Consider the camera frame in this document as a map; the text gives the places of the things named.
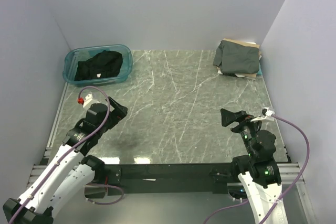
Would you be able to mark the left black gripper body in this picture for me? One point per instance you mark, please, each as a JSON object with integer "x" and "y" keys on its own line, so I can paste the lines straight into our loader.
{"x": 112, "y": 120}

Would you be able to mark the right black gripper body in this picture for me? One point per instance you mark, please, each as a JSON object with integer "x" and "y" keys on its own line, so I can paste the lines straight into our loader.
{"x": 245, "y": 127}

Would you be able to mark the black t-shirt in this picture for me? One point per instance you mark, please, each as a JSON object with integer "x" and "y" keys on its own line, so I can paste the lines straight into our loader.
{"x": 106, "y": 64}

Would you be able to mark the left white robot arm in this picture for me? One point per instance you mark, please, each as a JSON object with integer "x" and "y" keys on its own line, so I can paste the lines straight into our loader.
{"x": 71, "y": 168}

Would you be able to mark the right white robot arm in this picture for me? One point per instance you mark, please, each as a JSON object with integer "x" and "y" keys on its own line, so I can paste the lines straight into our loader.
{"x": 258, "y": 171}

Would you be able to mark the folded teal t-shirt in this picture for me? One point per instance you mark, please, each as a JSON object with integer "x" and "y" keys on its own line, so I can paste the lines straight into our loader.
{"x": 260, "y": 72}

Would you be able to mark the teal plastic bin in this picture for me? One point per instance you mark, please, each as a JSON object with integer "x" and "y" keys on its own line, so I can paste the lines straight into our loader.
{"x": 83, "y": 54}

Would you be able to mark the folded dark grey t-shirt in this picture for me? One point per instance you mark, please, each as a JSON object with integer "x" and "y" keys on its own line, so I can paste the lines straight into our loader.
{"x": 237, "y": 57}

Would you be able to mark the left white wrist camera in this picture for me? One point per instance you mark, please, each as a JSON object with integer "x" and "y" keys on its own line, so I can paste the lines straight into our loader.
{"x": 87, "y": 101}

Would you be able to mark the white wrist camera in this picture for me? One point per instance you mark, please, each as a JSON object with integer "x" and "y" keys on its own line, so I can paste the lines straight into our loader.
{"x": 87, "y": 101}
{"x": 267, "y": 114}

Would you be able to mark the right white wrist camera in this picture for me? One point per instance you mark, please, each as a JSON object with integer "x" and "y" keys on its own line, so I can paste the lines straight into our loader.
{"x": 267, "y": 114}

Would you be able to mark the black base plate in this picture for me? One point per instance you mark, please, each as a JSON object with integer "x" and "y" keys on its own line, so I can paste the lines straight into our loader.
{"x": 216, "y": 178}

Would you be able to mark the aluminium frame rail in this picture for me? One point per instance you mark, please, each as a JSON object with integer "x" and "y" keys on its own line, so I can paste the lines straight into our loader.
{"x": 257, "y": 174}

